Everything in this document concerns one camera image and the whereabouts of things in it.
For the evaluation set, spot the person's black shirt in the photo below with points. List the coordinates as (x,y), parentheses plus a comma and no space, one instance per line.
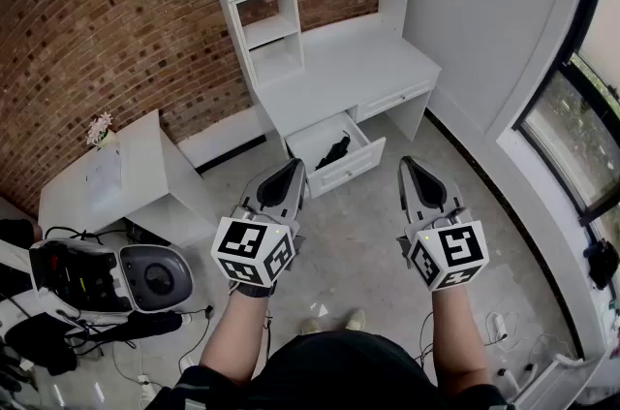
(339,374)

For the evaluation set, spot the person's right beige shoe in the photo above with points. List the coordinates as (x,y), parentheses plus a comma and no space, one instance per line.
(356,320)

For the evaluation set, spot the person's right forearm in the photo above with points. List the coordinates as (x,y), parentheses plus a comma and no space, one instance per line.
(460,335)

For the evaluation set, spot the black folding umbrella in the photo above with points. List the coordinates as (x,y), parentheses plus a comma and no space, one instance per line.
(334,152)

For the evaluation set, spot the white side table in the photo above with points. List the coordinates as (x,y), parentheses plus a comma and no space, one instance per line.
(145,166)

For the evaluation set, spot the white charger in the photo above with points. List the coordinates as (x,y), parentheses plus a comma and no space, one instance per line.
(507,380)

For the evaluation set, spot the white power adapter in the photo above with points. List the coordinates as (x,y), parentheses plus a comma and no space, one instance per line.
(500,324)

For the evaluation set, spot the black framed window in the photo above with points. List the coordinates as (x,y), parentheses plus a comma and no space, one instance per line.
(571,141)

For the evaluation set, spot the pink flowers in vase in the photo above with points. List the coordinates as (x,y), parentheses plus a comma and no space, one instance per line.
(101,129)

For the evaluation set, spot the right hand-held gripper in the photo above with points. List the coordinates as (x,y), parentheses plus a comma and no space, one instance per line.
(460,248)

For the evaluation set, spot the person's left beige shoe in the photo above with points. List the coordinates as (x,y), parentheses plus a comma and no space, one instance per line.
(311,326)

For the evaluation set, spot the white shelving desk unit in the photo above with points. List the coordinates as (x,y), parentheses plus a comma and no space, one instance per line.
(349,64)

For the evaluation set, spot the grey equipment case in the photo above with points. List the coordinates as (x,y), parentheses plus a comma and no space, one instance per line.
(155,277)

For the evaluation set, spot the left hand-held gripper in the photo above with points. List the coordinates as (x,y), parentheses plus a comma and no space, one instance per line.
(242,243)

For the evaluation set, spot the person's left forearm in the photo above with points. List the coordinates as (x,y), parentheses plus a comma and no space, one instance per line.
(232,335)

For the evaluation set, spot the person's beige shoe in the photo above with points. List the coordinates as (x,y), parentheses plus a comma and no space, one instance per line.
(356,320)
(311,326)

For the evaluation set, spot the black wristband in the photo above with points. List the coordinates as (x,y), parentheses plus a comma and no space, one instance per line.
(254,290)

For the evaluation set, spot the black cylindrical bag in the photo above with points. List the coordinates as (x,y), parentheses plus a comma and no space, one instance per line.
(140,325)

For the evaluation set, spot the black cloth bag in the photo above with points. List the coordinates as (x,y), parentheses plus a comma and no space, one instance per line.
(43,342)

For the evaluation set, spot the transparent plastic sheet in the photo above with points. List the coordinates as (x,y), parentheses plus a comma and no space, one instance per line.
(104,175)

